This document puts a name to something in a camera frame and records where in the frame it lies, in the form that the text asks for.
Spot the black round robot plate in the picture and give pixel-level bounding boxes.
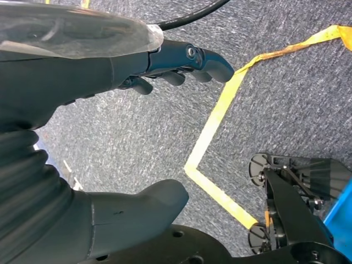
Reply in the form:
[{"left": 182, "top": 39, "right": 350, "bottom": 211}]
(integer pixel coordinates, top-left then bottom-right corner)
[{"left": 80, "top": 224, "right": 351, "bottom": 264}]

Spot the blue metal shelf rack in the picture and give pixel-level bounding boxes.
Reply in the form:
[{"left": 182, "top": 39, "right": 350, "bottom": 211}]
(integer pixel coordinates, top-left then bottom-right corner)
[
  {"left": 323, "top": 178, "right": 352, "bottom": 261},
  {"left": 32, "top": 144, "right": 85, "bottom": 192}
]

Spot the yellow floor tape square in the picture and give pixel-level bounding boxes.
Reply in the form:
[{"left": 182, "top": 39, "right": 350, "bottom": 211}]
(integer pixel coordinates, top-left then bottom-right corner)
[{"left": 184, "top": 24, "right": 352, "bottom": 231}]

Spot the black cable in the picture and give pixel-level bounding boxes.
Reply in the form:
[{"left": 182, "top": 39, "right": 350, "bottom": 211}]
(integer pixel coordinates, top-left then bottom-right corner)
[{"left": 156, "top": 0, "right": 231, "bottom": 32}]

